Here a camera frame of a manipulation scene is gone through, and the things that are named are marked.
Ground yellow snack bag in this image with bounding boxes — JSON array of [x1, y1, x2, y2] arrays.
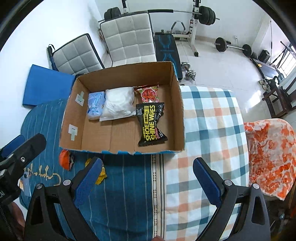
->
[[85, 158, 108, 185]]

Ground white barbell rack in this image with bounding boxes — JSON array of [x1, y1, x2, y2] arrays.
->
[[103, 1, 220, 57]]

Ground white soft package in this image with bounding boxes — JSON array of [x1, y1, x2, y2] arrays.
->
[[99, 87, 136, 121]]

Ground barbell on floor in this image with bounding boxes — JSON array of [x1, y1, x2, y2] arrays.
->
[[214, 37, 253, 57]]

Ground orange snack bag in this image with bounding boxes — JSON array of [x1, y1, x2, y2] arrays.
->
[[59, 149, 74, 171]]

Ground black weight bench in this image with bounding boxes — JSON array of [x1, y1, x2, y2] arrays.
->
[[154, 33, 183, 81]]

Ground blue striped blanket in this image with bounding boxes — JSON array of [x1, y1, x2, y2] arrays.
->
[[20, 99, 154, 240]]

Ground dark wooden stool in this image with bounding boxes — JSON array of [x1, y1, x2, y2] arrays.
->
[[262, 76, 295, 118]]

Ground red floral snack pack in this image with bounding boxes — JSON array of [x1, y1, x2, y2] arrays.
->
[[134, 85, 159, 103]]

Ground orange floral cloth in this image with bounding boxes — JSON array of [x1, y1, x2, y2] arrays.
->
[[244, 118, 295, 201]]

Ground light blue tissue pack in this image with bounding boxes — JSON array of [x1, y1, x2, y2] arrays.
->
[[87, 91, 105, 120]]

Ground grey quilted cushion right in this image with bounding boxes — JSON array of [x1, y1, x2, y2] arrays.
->
[[100, 12, 157, 67]]

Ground cardboard box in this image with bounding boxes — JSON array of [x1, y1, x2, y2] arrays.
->
[[59, 62, 185, 155]]

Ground black shoe shine wipes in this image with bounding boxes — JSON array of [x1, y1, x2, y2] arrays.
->
[[136, 102, 168, 147]]

